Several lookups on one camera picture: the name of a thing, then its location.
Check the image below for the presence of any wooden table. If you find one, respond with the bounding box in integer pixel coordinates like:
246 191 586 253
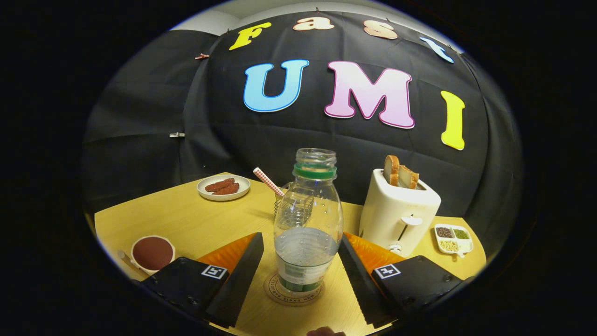
93 173 486 336

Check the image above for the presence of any white toaster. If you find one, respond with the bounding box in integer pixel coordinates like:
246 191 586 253
358 169 442 258

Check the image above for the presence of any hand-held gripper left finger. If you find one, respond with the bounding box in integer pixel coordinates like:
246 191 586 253
140 232 265 329

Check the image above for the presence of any clear plastic juice bottle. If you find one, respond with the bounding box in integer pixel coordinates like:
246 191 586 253
274 148 344 295

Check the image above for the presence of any white round plate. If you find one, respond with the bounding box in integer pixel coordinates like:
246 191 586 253
196 175 251 202

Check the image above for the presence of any black backdrop cloth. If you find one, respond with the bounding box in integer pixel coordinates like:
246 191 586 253
82 9 523 271

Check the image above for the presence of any cream cup with handle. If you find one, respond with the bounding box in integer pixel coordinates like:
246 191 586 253
118 235 176 276

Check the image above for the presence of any red white striped straw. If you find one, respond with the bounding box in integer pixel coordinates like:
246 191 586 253
253 168 285 198

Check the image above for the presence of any round cork coaster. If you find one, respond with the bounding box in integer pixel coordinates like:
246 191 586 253
264 272 326 307

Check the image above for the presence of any white divided dish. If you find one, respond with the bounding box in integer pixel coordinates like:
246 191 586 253
434 224 474 258

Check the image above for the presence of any wire mesh holder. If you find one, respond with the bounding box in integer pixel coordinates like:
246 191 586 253
274 192 314 229

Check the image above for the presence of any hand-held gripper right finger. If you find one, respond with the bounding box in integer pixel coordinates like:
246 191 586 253
337 232 467 329

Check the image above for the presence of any toast slice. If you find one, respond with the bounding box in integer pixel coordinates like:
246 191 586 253
383 155 401 186
398 165 420 189

